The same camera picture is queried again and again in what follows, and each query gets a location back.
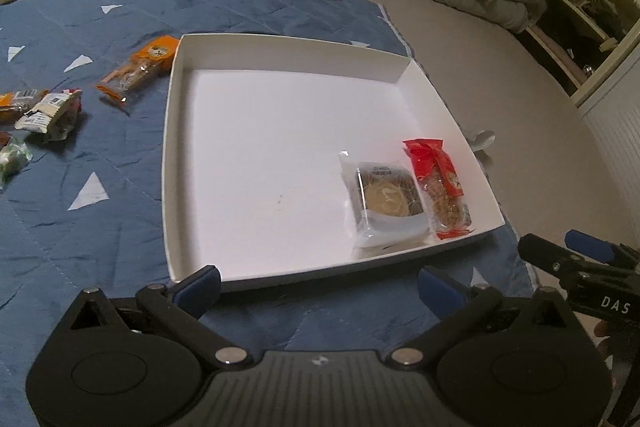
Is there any white cardboard box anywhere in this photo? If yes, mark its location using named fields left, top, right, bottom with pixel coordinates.
left=161, top=33, right=506, bottom=293

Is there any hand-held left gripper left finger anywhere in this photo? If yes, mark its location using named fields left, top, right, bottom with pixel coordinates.
left=60, top=265, right=253, bottom=367

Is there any orange snack packet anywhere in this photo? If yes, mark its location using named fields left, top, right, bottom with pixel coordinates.
left=0, top=89, right=43, bottom=124
left=96, top=35, right=181, bottom=108

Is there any white louvered door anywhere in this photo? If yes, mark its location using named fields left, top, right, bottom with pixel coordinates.
left=575, top=47, right=640, bottom=253

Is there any white-label dark snack packet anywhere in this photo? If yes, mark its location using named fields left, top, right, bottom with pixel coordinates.
left=14, top=88, right=83, bottom=142

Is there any blue quilted triangle-print blanket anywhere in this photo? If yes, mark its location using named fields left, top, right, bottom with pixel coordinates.
left=0, top=0, right=538, bottom=358

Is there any cream open shelf cabinet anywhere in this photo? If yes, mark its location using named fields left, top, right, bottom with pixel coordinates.
left=505, top=0, right=640, bottom=108

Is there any clutter of clothes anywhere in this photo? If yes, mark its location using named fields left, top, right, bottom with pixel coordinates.
left=522, top=0, right=626, bottom=52

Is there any clear-wrapped round pastry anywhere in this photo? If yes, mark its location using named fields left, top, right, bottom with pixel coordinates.
left=337, top=150, right=431, bottom=250

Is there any red snack packet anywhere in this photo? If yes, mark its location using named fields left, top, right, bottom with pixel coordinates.
left=402, top=138, right=475, bottom=240

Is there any green and white candy packet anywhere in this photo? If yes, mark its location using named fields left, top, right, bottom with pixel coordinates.
left=0, top=138, right=33, bottom=190

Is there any small white plastic object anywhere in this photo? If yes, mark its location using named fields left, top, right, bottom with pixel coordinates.
left=465, top=129, right=497, bottom=154

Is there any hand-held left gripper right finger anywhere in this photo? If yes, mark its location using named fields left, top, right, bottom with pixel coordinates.
left=390, top=267, right=583, bottom=365

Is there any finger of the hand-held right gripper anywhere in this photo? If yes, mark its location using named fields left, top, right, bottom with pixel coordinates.
left=517, top=234, right=601, bottom=288
left=565, top=229, right=640, bottom=272

